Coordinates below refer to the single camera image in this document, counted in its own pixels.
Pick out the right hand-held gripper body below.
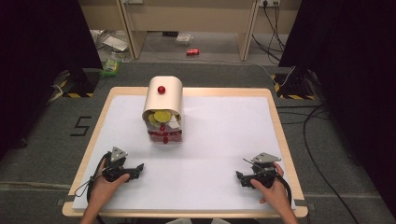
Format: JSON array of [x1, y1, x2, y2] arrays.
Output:
[[242, 151, 283, 189]]

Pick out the black stand base hazard tape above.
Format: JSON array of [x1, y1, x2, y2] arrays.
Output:
[[53, 68, 101, 99], [270, 66, 319, 102]]

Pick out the black floor cable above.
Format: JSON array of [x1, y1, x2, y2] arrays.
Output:
[[276, 104, 362, 224]]

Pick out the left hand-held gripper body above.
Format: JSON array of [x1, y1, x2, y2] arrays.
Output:
[[102, 146, 140, 183]]

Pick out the white plastic packet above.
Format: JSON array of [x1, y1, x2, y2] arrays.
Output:
[[174, 33, 194, 48]]

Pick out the white wall power outlet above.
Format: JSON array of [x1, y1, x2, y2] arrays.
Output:
[[258, 0, 281, 8]]

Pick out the beige wooden desk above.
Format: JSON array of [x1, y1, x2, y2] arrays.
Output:
[[78, 0, 303, 62]]

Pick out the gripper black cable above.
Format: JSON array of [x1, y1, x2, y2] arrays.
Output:
[[275, 173, 293, 206], [73, 151, 112, 203]]

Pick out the black power cables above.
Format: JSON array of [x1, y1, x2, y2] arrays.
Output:
[[251, 2, 287, 63]]

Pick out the black curtain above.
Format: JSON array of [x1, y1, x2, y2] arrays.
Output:
[[0, 0, 104, 161], [277, 0, 396, 217]]

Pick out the wooden table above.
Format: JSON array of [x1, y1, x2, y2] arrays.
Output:
[[62, 86, 309, 219]]

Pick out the clear plastic wrapping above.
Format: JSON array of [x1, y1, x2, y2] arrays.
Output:
[[89, 29, 131, 53]]

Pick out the yellow-green round disc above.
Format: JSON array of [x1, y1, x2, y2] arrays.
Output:
[[153, 109, 173, 124], [147, 113, 162, 129]]

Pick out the cream storage box red knobs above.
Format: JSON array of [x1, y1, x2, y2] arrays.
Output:
[[141, 75, 185, 146]]

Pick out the white paper sheet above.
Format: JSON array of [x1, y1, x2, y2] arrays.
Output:
[[72, 94, 297, 211]]

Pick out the person's right hand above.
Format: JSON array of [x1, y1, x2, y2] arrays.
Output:
[[249, 161, 291, 214]]

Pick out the green plastic packet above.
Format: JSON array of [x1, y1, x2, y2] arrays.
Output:
[[99, 58, 122, 78]]

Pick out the person's left hand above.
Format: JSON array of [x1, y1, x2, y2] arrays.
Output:
[[89, 158, 131, 210]]

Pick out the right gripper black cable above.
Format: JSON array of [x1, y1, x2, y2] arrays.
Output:
[[275, 173, 293, 206]]

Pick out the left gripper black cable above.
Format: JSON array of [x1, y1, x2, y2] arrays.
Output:
[[73, 151, 112, 203]]

